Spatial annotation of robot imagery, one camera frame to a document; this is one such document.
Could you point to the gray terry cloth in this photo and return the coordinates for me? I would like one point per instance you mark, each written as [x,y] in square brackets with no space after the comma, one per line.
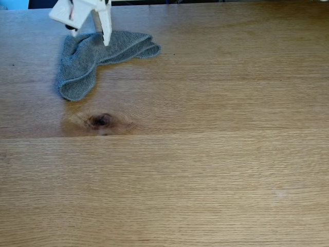
[82,64]

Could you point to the light blue object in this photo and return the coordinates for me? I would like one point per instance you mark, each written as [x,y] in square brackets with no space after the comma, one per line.
[13,3]

